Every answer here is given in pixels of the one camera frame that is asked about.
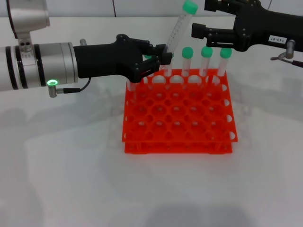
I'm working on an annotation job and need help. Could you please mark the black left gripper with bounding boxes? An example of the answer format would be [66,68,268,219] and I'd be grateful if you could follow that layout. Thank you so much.
[73,34,172,84]

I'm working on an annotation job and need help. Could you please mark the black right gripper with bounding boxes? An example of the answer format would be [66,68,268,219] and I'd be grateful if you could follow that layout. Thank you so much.
[191,0,303,52]

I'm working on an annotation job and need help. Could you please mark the orange test tube rack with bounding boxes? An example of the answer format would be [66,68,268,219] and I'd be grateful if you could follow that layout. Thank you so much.
[122,68,238,155]

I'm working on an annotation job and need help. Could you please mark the black left arm connector cable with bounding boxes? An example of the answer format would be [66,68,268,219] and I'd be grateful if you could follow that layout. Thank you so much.
[48,78,92,98]

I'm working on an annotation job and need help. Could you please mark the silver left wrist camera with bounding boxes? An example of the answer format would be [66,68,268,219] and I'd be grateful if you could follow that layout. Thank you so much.
[6,0,51,40]

